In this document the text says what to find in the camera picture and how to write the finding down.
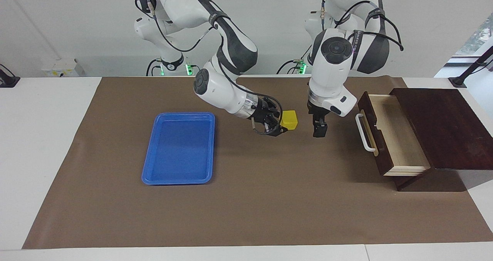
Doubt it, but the yellow cube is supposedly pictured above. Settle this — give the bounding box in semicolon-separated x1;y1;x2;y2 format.
280;110;298;131

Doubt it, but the white drawer handle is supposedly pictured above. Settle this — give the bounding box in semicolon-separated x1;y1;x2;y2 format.
355;113;376;153

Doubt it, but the dark wooden drawer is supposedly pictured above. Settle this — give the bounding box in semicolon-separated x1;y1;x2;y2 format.
355;92;431;177

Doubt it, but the dark wooden drawer cabinet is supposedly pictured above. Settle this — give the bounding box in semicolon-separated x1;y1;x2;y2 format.
389;88;493;192

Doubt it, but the brown paper table mat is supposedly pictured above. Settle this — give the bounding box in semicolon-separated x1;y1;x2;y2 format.
22;76;493;249

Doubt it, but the blue plastic tray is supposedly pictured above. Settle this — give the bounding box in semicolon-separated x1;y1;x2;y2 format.
141;112;216;186

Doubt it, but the black angled stand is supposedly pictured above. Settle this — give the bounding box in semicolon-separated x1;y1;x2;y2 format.
449;45;493;88

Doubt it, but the window with greenery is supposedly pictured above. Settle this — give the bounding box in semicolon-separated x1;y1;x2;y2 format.
456;15;493;57

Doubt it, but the white power socket box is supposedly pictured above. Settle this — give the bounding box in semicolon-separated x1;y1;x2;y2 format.
42;59;79;77

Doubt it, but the black table clamp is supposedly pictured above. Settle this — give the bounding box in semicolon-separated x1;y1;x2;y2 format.
0;64;20;87

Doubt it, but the black base cable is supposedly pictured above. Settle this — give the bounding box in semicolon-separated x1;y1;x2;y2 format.
275;42;312;75
146;59;162;77

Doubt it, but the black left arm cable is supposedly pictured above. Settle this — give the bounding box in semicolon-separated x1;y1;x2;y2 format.
319;0;404;52

